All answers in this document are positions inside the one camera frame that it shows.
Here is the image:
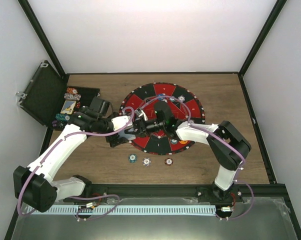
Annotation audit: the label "blue backed card deck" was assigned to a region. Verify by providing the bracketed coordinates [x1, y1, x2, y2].
[118, 130, 136, 141]

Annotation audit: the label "light blue slotted rail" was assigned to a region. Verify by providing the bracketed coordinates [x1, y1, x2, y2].
[33, 205, 216, 216]

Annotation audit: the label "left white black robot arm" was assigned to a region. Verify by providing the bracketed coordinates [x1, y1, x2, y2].
[13, 97, 135, 217]

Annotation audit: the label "purple cable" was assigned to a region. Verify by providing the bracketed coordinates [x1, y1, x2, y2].
[17, 106, 136, 222]
[139, 95, 254, 221]

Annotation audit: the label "orange big blind button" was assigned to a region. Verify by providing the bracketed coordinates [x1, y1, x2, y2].
[179, 140, 189, 145]

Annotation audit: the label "card box in case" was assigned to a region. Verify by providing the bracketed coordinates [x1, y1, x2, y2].
[60, 100, 77, 115]

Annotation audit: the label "black poker case lid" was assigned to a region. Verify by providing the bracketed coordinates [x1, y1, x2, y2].
[15, 60, 67, 128]

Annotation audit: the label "green blue chip stack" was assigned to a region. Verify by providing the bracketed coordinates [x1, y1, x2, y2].
[128, 153, 138, 163]

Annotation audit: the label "black front mounting rail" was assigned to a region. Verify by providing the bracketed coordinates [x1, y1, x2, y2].
[62, 183, 286, 201]

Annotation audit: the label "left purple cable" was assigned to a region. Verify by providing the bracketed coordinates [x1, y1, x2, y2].
[17, 106, 136, 222]

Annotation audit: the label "round red black poker mat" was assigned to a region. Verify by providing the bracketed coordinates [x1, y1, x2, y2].
[120, 82, 206, 155]

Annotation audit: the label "chips inside case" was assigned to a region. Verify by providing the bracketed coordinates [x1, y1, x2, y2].
[52, 87, 82, 129]

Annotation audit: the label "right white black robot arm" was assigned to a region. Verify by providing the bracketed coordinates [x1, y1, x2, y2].
[133, 101, 252, 202]

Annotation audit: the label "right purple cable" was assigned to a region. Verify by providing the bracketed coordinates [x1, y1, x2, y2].
[139, 95, 254, 221]

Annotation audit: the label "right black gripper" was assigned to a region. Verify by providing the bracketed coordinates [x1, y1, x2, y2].
[125, 117, 166, 139]

